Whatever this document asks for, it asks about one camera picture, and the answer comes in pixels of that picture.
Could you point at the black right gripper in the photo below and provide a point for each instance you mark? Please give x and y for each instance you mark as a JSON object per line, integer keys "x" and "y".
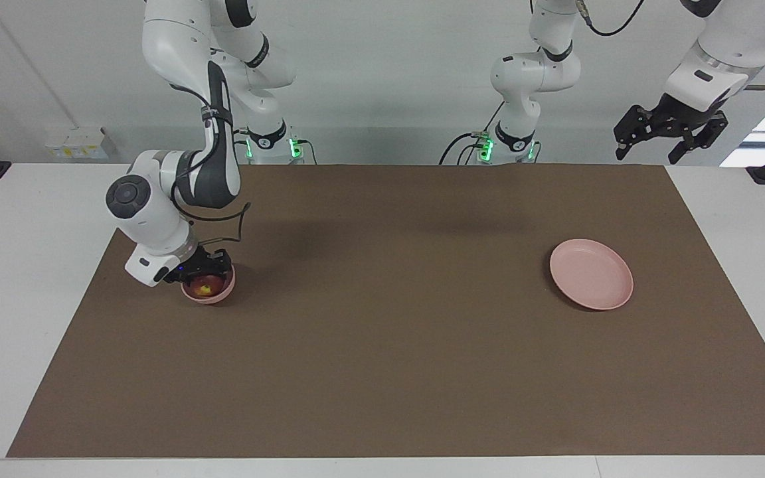
{"x": 206, "y": 260}

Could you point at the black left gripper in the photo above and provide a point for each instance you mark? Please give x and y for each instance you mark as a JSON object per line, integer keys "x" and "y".
{"x": 681, "y": 113}

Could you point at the dark red apple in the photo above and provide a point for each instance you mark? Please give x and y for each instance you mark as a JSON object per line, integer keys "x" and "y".
{"x": 204, "y": 287}

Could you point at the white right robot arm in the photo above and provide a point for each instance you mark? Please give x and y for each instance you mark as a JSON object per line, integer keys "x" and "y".
{"x": 157, "y": 219}

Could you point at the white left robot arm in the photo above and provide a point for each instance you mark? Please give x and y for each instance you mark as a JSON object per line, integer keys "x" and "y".
{"x": 528, "y": 79}

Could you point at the pink bowl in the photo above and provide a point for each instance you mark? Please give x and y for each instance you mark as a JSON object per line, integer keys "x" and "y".
{"x": 213, "y": 299}

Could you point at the pink plate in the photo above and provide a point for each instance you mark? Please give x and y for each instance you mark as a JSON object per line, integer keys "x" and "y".
{"x": 592, "y": 273}

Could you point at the brown table mat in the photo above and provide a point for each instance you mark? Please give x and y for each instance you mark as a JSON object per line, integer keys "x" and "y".
{"x": 382, "y": 345}

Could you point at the white wall socket box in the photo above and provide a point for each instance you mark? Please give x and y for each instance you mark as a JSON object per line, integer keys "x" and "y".
{"x": 77, "y": 145}

